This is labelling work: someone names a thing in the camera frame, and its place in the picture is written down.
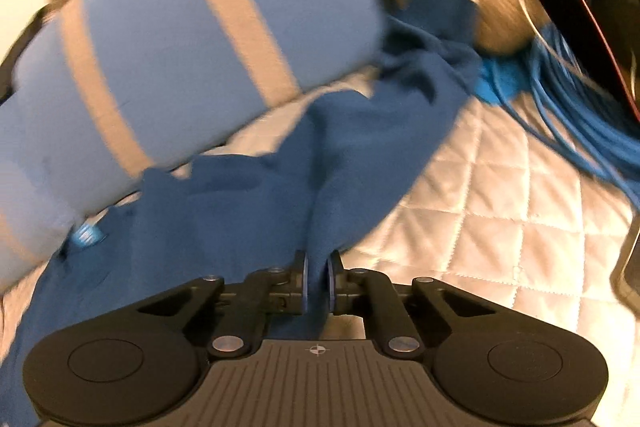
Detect small bright blue ribbed piece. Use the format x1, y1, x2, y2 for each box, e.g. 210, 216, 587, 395
73, 222, 107, 249

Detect dark flat device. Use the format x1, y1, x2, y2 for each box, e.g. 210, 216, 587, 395
612, 222, 640, 309

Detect white quilted blanket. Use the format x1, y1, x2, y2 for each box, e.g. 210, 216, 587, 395
0, 72, 640, 358

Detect blue cable bundle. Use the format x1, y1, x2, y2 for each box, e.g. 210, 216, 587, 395
477, 0, 640, 208

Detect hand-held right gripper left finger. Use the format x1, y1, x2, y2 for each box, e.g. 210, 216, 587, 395
137, 250, 309, 361

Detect brown fuzzy object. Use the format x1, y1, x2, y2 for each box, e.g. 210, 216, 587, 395
470, 0, 547, 58

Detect dark blue garment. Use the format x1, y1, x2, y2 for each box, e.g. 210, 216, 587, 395
14, 0, 484, 344

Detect light blue striped cloth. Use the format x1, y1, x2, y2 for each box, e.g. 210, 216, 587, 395
0, 0, 388, 293

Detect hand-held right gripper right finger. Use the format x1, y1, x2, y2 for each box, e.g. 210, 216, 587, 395
325, 250, 494, 357

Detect black strap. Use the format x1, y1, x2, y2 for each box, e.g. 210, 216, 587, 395
0, 4, 56, 104

